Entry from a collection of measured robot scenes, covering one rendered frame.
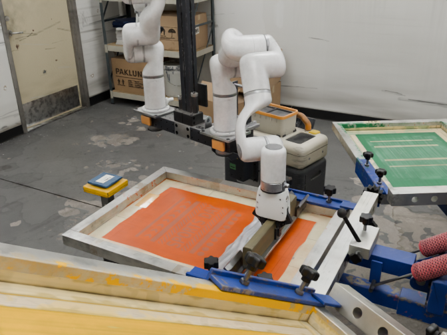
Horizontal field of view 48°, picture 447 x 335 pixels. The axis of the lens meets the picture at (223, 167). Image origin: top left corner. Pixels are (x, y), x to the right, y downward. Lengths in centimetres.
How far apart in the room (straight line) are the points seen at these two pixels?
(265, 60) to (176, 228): 64
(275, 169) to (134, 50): 101
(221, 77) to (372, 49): 347
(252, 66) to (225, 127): 49
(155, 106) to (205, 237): 83
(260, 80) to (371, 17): 375
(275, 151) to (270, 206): 18
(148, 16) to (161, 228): 85
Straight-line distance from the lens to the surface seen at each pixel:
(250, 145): 148
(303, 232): 169
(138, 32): 214
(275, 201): 149
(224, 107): 195
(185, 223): 174
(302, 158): 248
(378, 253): 148
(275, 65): 156
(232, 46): 163
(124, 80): 612
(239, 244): 161
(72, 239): 168
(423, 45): 517
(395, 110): 536
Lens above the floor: 186
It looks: 25 degrees down
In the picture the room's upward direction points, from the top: 1 degrees counter-clockwise
